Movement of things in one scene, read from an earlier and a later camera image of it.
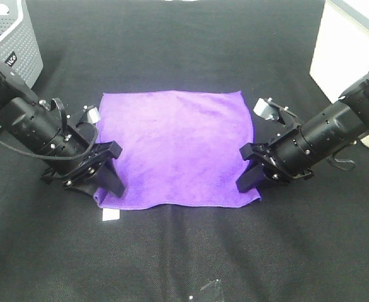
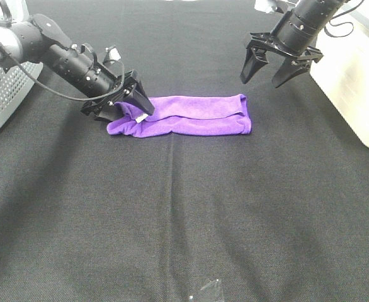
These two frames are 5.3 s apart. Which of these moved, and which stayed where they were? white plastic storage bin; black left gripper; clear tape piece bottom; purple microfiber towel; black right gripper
Moved: black right gripper; black left gripper; purple microfiber towel
Stayed: clear tape piece bottom; white plastic storage bin
